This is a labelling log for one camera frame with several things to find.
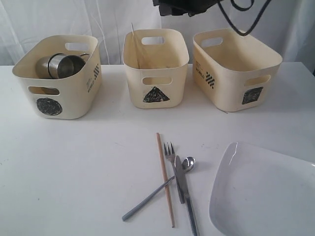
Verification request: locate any white square plate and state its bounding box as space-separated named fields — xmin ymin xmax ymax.
xmin=209 ymin=142 xmax=315 ymax=236

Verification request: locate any steel mug with handle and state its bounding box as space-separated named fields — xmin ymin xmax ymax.
xmin=35 ymin=56 xmax=52 ymax=79

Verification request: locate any steel spoon grey handle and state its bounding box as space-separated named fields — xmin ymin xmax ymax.
xmin=122 ymin=156 xmax=196 ymax=222

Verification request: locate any cream bin square mark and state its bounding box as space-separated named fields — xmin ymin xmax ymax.
xmin=192 ymin=28 xmax=283 ymax=113

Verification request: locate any cream bin triangle mark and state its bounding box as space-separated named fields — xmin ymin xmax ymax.
xmin=123 ymin=29 xmax=189 ymax=110

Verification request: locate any black cable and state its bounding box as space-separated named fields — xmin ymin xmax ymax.
xmin=218 ymin=0 xmax=271 ymax=37

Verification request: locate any wooden chopstick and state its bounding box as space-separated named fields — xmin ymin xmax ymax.
xmin=131 ymin=23 xmax=141 ymax=69
xmin=156 ymin=133 xmax=175 ymax=228

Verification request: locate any cream bin circle mark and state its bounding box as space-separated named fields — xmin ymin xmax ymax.
xmin=12 ymin=35 xmax=102 ymax=119

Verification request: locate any steel mug front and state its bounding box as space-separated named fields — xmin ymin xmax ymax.
xmin=48 ymin=54 xmax=86 ymax=79

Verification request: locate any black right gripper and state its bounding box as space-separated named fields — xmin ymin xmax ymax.
xmin=153 ymin=0 xmax=220 ymax=17

